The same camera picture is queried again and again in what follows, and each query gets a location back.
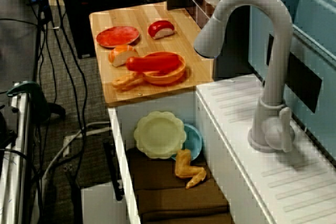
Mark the orange toy frying pan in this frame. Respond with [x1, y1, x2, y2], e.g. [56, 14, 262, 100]
[112, 51, 190, 91]

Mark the red toy sausage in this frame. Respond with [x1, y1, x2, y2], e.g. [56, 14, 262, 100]
[125, 52, 182, 74]

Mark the orange bread slice toy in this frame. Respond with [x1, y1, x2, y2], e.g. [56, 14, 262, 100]
[109, 45, 139, 67]

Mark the red tuna sushi toy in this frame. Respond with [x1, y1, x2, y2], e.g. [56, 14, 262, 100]
[148, 20, 175, 40]

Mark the pale yellow scalloped plate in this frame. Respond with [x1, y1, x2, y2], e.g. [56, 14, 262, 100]
[133, 110, 187, 159]

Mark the light blue toy plate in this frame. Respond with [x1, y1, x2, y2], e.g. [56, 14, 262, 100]
[170, 123, 203, 162]

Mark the long wooden countertop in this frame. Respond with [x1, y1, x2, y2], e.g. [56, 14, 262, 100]
[88, 1, 215, 106]

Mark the white toy sink unit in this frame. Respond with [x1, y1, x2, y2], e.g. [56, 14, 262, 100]
[108, 73, 336, 224]

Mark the toy chicken wing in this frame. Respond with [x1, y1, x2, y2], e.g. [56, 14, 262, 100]
[175, 148, 207, 189]

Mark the red toy plate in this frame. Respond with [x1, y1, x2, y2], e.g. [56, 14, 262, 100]
[96, 26, 140, 49]

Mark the black upright panel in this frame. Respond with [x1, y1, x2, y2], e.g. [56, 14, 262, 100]
[212, 0, 275, 82]

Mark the dark tiled backsplash panel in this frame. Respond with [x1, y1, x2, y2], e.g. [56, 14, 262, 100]
[167, 0, 220, 29]

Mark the brown folded cloth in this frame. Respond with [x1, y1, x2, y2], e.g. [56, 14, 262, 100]
[125, 147, 234, 224]

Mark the black computer tower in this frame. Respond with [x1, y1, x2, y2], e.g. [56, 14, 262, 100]
[59, 0, 142, 59]

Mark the grey toy faucet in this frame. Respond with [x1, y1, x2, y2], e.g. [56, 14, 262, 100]
[193, 0, 296, 154]

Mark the black tape patch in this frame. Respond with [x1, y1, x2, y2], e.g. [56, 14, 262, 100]
[266, 34, 323, 114]

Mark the black device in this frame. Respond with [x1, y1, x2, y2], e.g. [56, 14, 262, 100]
[0, 111, 18, 154]

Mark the teal plastic bin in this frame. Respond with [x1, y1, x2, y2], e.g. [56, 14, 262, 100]
[249, 0, 336, 164]

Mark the white power cable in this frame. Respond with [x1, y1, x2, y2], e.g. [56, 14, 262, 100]
[41, 121, 111, 183]

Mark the black cable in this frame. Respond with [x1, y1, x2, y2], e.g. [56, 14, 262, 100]
[43, 0, 89, 177]
[36, 3, 58, 106]

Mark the black cabinet handle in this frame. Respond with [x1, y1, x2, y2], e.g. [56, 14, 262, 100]
[102, 140, 124, 201]

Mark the aluminium frame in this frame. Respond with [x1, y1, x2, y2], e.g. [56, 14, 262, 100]
[0, 87, 35, 224]

